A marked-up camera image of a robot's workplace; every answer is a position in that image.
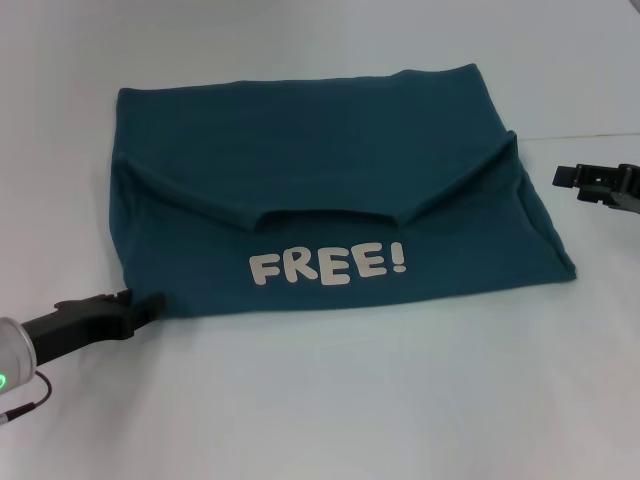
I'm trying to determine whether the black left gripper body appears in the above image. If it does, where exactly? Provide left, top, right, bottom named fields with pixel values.
left=19, top=290, right=139, bottom=370

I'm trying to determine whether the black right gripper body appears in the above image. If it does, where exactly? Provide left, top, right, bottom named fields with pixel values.
left=617, top=162, right=640, bottom=215

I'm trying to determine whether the teal blue shirt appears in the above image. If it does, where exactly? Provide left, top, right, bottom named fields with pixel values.
left=110, top=62, right=576, bottom=321

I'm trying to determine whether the dark red left arm cable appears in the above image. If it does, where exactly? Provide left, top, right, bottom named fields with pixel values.
left=0, top=372, right=54, bottom=422

